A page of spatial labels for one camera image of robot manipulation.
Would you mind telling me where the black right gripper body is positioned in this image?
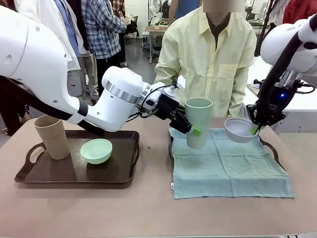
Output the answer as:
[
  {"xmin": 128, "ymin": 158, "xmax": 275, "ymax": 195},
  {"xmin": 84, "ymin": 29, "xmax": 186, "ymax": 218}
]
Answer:
[{"xmin": 269, "ymin": 83, "xmax": 300, "ymax": 111}]

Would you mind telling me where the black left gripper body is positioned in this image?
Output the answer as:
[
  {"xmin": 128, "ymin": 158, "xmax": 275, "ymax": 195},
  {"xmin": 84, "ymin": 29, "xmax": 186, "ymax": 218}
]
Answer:
[{"xmin": 146, "ymin": 93, "xmax": 181, "ymax": 122}]

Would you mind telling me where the tall light green cup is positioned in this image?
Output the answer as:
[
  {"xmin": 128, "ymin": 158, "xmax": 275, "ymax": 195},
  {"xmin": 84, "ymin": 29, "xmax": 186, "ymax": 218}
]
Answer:
[{"xmin": 185, "ymin": 98, "xmax": 214, "ymax": 150}]

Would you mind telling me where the white bowl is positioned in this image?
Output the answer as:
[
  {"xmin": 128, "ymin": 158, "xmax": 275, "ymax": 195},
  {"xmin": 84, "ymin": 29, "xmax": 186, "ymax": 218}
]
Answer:
[{"xmin": 224, "ymin": 118, "xmax": 260, "ymax": 144}]

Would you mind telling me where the teal cloth mat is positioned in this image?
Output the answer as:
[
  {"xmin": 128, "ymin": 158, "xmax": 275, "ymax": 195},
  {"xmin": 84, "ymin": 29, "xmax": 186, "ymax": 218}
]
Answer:
[{"xmin": 169, "ymin": 127, "xmax": 295, "ymax": 200}]

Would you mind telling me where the light green bowl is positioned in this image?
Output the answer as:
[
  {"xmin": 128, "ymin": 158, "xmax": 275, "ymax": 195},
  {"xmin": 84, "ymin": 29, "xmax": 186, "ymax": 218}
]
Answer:
[{"xmin": 80, "ymin": 138, "xmax": 113, "ymax": 165}]

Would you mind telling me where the tall beige cup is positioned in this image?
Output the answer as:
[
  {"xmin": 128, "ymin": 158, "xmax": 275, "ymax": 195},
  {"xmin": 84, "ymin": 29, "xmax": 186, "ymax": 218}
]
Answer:
[{"xmin": 34, "ymin": 115, "xmax": 71, "ymax": 160}]

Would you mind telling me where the dark brown tray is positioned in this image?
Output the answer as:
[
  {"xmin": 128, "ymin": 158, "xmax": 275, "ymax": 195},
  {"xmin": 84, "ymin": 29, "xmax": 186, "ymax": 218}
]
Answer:
[
  {"xmin": 168, "ymin": 128, "xmax": 289, "ymax": 174},
  {"xmin": 14, "ymin": 130, "xmax": 141, "ymax": 184}
]

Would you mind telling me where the white side table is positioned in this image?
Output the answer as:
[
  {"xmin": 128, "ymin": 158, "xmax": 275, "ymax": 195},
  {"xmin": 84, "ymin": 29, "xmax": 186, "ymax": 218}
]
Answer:
[{"xmin": 244, "ymin": 55, "xmax": 317, "ymax": 134}]

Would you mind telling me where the person in yellow shirt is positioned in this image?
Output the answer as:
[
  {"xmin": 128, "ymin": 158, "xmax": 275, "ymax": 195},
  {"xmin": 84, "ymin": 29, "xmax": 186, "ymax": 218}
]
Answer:
[{"xmin": 154, "ymin": 0, "xmax": 258, "ymax": 119}]

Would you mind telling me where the wooden background table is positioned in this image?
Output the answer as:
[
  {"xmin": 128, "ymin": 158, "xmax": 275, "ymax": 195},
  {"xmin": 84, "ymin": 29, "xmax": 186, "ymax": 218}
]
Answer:
[{"xmin": 145, "ymin": 24, "xmax": 174, "ymax": 65}]

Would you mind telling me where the person in red jacket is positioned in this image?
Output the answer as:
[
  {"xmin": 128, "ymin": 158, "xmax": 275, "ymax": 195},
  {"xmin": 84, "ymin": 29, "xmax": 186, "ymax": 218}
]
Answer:
[{"xmin": 282, "ymin": 0, "xmax": 317, "ymax": 24}]

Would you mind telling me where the person in plaid shirt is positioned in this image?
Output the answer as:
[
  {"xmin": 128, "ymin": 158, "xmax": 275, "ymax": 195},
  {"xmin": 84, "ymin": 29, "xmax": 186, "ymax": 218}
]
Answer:
[{"xmin": 80, "ymin": 0, "xmax": 128, "ymax": 105}]

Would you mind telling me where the person in blue shirt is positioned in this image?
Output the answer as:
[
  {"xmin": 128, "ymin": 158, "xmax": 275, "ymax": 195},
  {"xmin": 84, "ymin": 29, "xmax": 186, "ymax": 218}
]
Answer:
[{"xmin": 169, "ymin": 0, "xmax": 201, "ymax": 25}]

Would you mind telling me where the person in white shirt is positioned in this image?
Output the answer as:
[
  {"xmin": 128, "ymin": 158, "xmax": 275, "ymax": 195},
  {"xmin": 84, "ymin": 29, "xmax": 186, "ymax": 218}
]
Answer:
[{"xmin": 14, "ymin": 0, "xmax": 88, "ymax": 100}]

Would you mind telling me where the person in dark clothes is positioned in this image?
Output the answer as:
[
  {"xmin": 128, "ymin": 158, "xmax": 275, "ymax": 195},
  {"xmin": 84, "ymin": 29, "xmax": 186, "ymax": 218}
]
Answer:
[{"xmin": 0, "ymin": 81, "xmax": 28, "ymax": 136}]

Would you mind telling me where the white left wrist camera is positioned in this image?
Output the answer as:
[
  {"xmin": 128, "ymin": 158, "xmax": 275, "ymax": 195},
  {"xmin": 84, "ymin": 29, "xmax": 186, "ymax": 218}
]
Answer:
[{"xmin": 162, "ymin": 75, "xmax": 187, "ymax": 98}]

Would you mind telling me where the black left camera cable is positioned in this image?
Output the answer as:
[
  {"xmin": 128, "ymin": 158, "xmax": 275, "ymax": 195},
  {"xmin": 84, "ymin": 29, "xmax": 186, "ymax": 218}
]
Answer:
[{"xmin": 128, "ymin": 84, "xmax": 177, "ymax": 119}]

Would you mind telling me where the black braided right cable sleeve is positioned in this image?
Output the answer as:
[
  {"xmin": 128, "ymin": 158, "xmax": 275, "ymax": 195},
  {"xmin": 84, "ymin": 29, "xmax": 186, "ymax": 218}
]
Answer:
[{"xmin": 255, "ymin": 23, "xmax": 307, "ymax": 124}]

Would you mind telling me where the black braided cable sleeve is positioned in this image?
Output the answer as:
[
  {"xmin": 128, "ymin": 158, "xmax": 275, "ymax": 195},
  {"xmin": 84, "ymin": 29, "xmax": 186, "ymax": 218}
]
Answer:
[
  {"xmin": 0, "ymin": 75, "xmax": 106, "ymax": 137},
  {"xmin": 255, "ymin": 23, "xmax": 307, "ymax": 124}
]

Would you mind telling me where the black braided left cable sleeve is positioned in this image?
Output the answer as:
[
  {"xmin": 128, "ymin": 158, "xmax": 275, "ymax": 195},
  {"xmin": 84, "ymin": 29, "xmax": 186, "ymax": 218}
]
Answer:
[{"xmin": 0, "ymin": 75, "xmax": 106, "ymax": 137}]

